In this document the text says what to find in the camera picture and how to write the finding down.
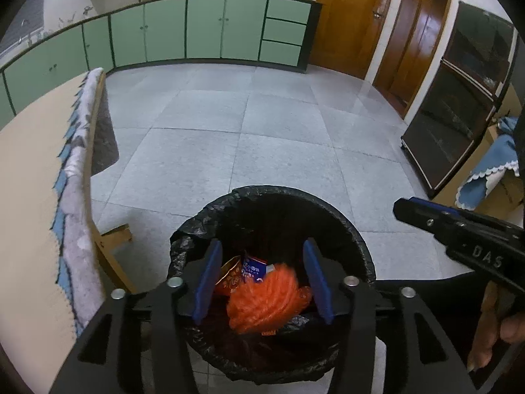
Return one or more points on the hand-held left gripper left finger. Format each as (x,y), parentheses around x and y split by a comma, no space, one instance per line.
(209,279)

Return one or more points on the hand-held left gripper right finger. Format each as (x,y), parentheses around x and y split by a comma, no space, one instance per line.
(318,279)

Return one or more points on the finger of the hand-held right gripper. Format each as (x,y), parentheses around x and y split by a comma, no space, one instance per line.
(418,215)

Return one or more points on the orange printed snack packet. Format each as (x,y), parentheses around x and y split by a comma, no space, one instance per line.
(229,279)

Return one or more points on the blue snack packet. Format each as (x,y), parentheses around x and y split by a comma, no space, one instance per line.
(254,269)

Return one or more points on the orange foam fruit net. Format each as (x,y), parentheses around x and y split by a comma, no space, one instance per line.
(262,299)

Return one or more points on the trash bin with black bag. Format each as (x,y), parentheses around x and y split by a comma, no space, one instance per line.
(287,205)

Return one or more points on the person's right hand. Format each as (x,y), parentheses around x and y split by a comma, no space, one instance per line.
(486,328)

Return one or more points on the light wooden furniture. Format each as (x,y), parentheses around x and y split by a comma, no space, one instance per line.
(471,160)

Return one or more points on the blue cloth with white trim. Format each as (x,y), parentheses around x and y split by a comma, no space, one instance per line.
(492,168)

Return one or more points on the wooden table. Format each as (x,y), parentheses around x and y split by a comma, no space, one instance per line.
(110,240)

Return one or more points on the black glass cabinet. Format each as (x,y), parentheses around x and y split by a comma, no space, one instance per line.
(459,102)

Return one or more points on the wooden door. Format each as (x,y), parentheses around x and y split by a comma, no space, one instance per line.
(348,20)
(414,41)

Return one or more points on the beige tablecloth with blue trim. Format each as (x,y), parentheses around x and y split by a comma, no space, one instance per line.
(28,172)

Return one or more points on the green base cabinets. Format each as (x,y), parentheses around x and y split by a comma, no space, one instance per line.
(164,28)

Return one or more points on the grey window blind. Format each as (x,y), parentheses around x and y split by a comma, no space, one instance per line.
(26,12)

